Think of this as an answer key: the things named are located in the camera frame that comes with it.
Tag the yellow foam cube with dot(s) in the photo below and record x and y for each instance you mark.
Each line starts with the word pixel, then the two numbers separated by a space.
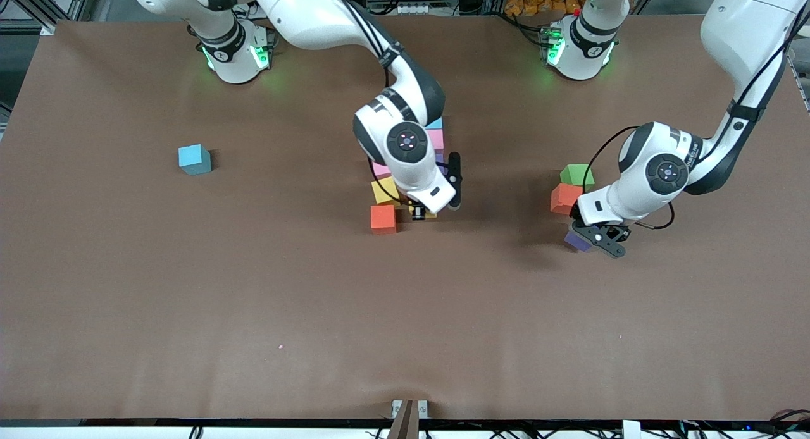
pixel 383 191
pixel 430 214

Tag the orange foam cube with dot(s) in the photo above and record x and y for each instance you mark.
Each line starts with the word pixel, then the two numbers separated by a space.
pixel 565 198
pixel 383 219

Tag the purple foam cube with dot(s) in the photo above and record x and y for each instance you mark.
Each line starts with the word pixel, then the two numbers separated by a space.
pixel 441 160
pixel 576 241

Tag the pink foam cube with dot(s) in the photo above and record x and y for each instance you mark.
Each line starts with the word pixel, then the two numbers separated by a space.
pixel 380 170
pixel 438 140

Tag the light blue foam cube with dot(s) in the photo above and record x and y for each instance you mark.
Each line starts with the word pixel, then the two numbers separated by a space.
pixel 436 123

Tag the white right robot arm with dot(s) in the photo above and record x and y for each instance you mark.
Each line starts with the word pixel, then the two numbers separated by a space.
pixel 417 173

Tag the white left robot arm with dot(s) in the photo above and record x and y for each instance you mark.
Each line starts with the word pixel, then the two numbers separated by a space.
pixel 633 192

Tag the green foam cube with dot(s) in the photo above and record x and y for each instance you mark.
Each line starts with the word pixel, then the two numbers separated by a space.
pixel 574 175

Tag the brown strip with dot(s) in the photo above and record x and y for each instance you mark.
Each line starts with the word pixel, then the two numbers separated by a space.
pixel 405 423

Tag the dark teal foam cube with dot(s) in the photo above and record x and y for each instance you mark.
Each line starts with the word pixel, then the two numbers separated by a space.
pixel 194 159

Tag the white label tag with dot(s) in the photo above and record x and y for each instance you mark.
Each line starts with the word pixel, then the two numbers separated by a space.
pixel 631 430

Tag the metal table edge bracket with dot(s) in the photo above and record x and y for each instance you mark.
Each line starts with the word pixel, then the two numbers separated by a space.
pixel 423 407

